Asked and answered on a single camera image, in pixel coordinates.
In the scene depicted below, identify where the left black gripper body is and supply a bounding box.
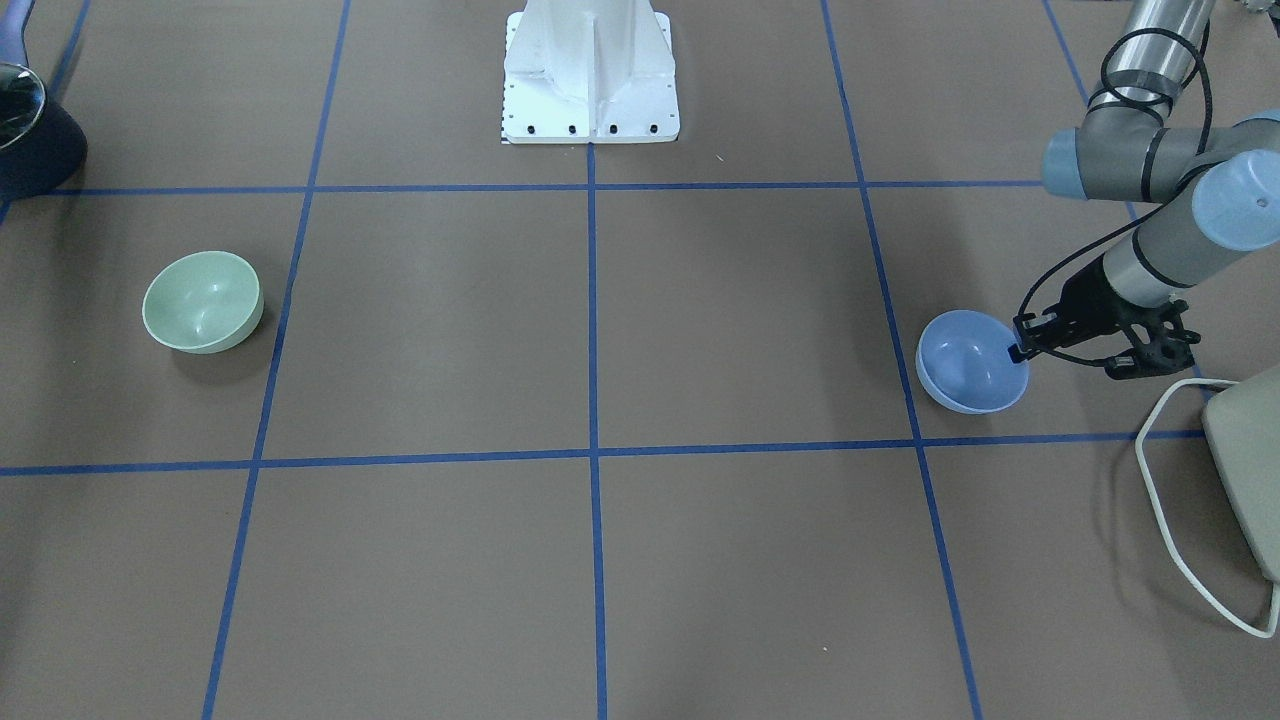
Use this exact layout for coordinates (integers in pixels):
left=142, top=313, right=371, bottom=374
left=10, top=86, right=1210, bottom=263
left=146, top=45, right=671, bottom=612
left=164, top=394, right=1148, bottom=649
left=1039, top=258, right=1140, bottom=350

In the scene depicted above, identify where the white toaster power cable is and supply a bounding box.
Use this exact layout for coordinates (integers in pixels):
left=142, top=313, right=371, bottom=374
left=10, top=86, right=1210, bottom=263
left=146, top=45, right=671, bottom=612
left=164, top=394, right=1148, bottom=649
left=1135, top=378, right=1280, bottom=641

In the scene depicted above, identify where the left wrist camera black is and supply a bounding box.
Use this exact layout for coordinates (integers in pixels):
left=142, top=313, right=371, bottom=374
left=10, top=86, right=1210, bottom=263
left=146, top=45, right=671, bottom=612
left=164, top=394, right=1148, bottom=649
left=1103, top=299, right=1202, bottom=380

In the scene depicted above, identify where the white central pedestal column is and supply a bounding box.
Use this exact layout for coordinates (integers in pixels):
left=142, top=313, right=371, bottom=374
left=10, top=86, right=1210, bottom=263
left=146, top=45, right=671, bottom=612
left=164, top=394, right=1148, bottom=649
left=500, top=1, right=681, bottom=145

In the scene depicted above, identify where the cream and chrome toaster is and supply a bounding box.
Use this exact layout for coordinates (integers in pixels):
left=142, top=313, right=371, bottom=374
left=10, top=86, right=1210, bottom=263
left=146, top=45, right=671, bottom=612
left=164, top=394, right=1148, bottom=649
left=1202, top=366, right=1279, bottom=582

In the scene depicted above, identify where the blue bowl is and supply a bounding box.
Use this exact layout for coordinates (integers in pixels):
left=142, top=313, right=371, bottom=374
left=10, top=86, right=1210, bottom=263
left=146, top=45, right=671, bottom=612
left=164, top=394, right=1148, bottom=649
left=915, top=309, right=1030, bottom=415

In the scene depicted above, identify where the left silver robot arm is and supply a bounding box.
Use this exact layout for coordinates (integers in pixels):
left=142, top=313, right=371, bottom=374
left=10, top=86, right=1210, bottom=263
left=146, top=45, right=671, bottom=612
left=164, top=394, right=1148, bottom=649
left=1007, top=1, right=1279, bottom=380

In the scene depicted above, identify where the dark blue saucepan with lid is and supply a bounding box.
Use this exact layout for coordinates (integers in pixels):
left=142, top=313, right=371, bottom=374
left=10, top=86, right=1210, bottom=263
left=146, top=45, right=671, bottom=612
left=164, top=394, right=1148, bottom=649
left=1, top=1, right=88, bottom=202

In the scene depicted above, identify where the green bowl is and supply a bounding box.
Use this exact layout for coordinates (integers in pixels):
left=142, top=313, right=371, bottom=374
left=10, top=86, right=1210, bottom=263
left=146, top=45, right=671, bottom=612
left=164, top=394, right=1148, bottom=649
left=141, top=250, right=265, bottom=355

